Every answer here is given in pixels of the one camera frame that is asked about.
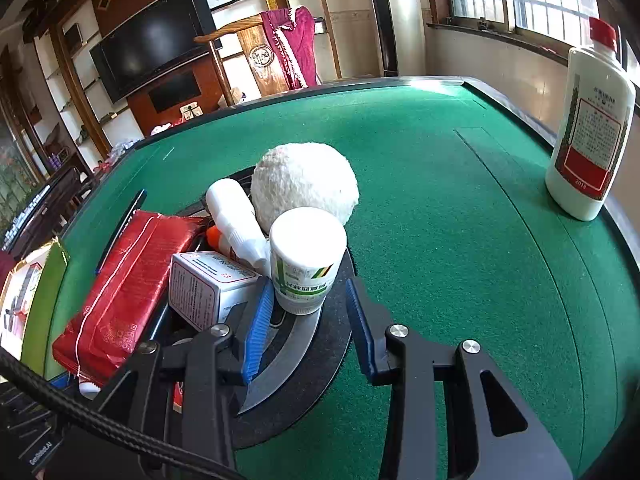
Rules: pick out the white medicine box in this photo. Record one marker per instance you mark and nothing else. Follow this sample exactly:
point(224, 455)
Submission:
point(200, 285)

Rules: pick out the black flat television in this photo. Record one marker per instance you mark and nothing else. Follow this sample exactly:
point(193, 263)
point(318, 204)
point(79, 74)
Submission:
point(150, 40)

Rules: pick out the dark mahjong table with tiles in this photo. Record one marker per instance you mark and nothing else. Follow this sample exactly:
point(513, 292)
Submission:
point(40, 210)

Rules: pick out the wooden chair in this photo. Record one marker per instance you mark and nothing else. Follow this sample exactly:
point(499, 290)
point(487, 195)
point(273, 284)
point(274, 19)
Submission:
point(260, 80)

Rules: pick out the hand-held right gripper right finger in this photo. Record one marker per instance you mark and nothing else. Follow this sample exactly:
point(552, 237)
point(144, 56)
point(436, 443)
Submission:
point(360, 330)

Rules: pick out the red tissue packet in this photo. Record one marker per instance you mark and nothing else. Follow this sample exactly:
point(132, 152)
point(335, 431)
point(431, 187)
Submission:
point(125, 285)

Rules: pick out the dark blue pen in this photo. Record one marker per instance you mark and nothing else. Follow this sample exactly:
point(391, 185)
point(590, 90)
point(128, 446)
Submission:
point(122, 227)

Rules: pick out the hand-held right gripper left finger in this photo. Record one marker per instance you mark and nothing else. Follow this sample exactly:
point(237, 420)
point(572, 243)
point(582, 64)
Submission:
point(257, 330)

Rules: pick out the round mahjong table control panel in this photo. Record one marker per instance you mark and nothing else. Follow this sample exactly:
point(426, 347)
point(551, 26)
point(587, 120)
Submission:
point(320, 360)

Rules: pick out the large white bottle red cap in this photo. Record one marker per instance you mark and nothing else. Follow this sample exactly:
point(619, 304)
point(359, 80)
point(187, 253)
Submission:
point(585, 150)

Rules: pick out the white jar green label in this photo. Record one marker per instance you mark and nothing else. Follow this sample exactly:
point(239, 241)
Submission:
point(305, 255)

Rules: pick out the tall standing air conditioner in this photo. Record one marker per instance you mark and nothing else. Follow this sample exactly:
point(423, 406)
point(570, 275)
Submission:
point(385, 20)

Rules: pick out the white fluffy ball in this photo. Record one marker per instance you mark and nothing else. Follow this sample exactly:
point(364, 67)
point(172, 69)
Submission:
point(305, 180)

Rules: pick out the white bottle orange cap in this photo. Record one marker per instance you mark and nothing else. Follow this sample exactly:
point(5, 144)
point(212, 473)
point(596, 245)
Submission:
point(230, 210)

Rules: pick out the brown wooden television cabinet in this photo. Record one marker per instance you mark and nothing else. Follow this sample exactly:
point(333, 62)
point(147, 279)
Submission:
point(210, 85)

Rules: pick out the magenta fringed cloth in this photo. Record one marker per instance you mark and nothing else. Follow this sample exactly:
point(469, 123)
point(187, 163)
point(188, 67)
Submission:
point(295, 45)

